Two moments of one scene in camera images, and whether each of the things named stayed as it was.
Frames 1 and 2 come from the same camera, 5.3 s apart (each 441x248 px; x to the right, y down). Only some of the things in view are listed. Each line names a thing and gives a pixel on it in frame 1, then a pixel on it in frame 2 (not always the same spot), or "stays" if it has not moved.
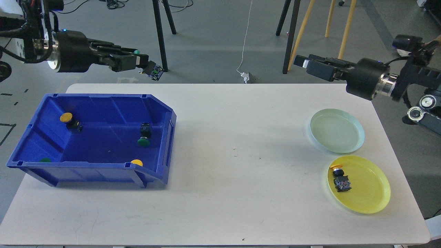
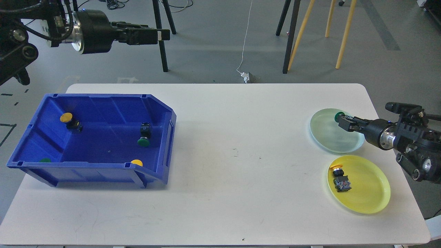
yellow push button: [341, 182] stays
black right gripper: [362, 80] -> [378, 132]
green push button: [145, 133] stays
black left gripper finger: [120, 62] -> [132, 34]
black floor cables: [114, 4] stays
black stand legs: [296, 7] stays
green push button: [152, 70] -> [336, 117]
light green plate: [336, 131] stays
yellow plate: [371, 188] stays
